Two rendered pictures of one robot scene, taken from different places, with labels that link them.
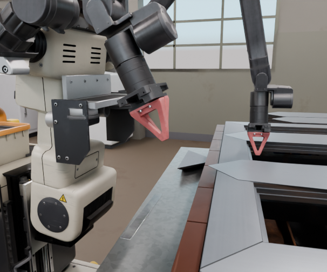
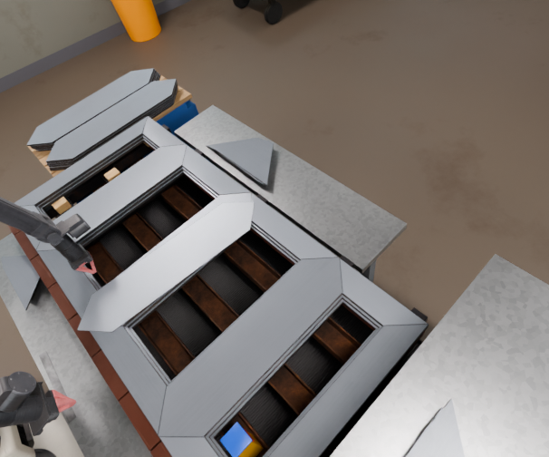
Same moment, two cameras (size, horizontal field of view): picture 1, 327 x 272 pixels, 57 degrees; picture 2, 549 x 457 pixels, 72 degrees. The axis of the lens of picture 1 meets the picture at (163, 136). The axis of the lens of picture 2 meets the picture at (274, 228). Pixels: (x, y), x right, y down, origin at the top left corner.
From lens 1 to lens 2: 0.86 m
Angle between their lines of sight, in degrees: 55
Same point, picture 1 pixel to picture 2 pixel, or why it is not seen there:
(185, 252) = (139, 425)
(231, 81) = not seen: outside the picture
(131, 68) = (22, 418)
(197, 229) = (129, 402)
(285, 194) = (145, 313)
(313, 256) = (189, 374)
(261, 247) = (168, 391)
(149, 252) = (99, 412)
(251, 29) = (8, 219)
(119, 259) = (89, 437)
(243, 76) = not seen: outside the picture
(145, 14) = (3, 399)
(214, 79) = not seen: outside the picture
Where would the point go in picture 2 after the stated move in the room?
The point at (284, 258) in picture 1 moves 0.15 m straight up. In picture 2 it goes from (181, 389) to (160, 375)
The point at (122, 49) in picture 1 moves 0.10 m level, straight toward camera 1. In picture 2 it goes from (4, 421) to (36, 443)
